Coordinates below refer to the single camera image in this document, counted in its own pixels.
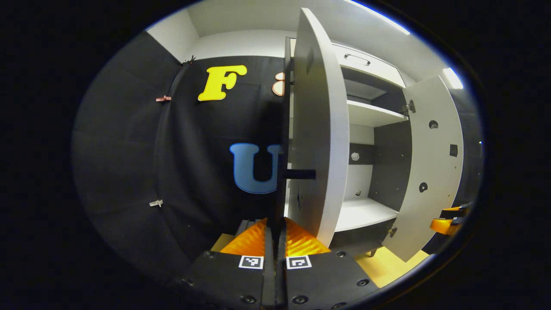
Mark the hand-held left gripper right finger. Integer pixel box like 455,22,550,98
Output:
276,217,380,310

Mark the beige double-door shoe cabinet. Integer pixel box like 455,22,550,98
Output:
278,37,414,258

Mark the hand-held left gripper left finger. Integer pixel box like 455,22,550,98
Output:
169,217,276,309

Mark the white cabinet shelf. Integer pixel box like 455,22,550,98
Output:
347,100,409,128
334,197,400,233

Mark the cabinet door with headphone sticker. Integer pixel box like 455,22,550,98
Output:
382,76,464,262

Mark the cabinet door with camera sticker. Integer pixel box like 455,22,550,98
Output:
286,7,350,249

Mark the short ceiling light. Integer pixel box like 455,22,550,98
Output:
443,68,464,90

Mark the black backdrop cloth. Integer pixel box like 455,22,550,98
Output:
71,31,485,276

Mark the beige cabinet drawer front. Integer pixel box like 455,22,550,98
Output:
331,43,406,89

